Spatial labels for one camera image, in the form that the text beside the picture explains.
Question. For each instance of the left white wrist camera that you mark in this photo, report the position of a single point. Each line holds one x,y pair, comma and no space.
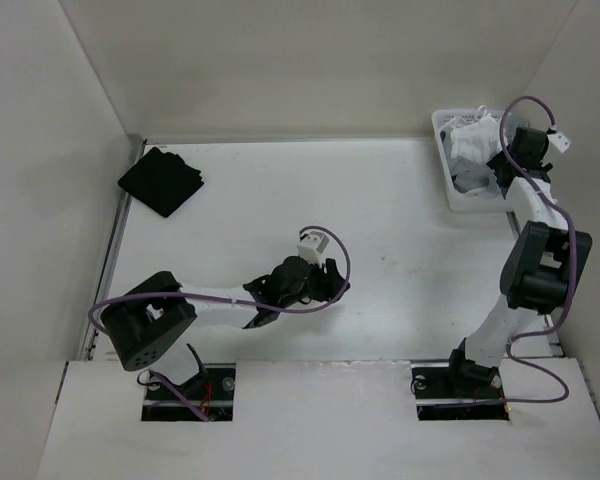
311,247

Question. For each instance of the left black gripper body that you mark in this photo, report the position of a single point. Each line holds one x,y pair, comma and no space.
313,289

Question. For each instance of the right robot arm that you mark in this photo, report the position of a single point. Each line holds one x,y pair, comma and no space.
542,271

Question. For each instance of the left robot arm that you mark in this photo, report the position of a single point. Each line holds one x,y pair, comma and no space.
146,325

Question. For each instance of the metal table edge rail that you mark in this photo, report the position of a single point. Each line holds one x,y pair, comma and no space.
114,233

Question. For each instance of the grey garment in basket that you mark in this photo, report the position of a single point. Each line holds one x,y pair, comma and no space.
512,121

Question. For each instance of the folded black tank top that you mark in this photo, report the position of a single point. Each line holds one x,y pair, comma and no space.
162,181

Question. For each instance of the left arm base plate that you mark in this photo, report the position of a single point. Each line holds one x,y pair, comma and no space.
214,398

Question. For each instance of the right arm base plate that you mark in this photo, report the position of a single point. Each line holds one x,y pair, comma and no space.
438,398

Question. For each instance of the white plastic laundry basket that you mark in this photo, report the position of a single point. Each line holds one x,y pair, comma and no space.
475,201

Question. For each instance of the white tank top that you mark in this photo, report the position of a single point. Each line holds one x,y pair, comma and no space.
469,144

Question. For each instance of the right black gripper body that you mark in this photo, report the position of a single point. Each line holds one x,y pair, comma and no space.
544,167

